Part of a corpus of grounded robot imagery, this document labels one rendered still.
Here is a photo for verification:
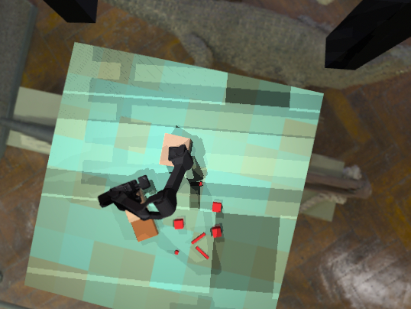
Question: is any red square block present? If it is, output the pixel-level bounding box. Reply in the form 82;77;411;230
174;219;184;229
212;226;222;237
212;202;222;213

